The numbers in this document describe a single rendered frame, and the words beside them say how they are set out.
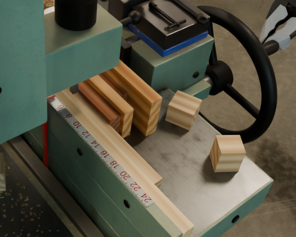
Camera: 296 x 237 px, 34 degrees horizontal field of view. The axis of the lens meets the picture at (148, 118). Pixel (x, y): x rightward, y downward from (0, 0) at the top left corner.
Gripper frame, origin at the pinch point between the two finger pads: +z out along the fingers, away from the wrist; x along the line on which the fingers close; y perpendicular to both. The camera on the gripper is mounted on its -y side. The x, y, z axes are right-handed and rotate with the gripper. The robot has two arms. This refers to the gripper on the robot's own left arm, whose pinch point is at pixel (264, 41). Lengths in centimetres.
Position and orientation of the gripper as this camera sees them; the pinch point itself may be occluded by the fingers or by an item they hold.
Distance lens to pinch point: 95.4
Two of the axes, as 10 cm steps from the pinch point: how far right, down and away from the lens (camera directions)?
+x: -6.4, -6.3, 4.5
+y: 2.6, 3.7, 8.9
